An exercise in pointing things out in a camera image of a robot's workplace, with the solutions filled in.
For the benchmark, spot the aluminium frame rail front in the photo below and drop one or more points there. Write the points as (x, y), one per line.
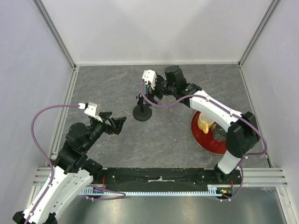
(253, 177)

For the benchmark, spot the black smartphone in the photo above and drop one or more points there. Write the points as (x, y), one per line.
(146, 89)

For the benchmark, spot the yellow mug with handle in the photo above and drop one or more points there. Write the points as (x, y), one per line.
(204, 122)

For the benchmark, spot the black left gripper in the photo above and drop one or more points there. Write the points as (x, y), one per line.
(117, 122)

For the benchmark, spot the dark green cup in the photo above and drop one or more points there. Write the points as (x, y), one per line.
(218, 133)

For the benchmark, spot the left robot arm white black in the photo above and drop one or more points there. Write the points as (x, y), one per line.
(72, 171)

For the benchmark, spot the round red tray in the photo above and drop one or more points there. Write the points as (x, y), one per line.
(207, 141)

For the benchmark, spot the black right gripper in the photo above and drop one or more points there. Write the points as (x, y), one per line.
(154, 92)

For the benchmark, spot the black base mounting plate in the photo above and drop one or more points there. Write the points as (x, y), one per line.
(164, 179)

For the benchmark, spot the light blue cable duct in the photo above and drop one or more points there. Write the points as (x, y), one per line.
(211, 191)

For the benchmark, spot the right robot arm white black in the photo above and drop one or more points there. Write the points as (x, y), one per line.
(241, 128)

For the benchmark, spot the black phone stand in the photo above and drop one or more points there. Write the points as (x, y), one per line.
(142, 111)

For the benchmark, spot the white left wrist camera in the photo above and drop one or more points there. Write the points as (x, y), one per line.
(91, 109)

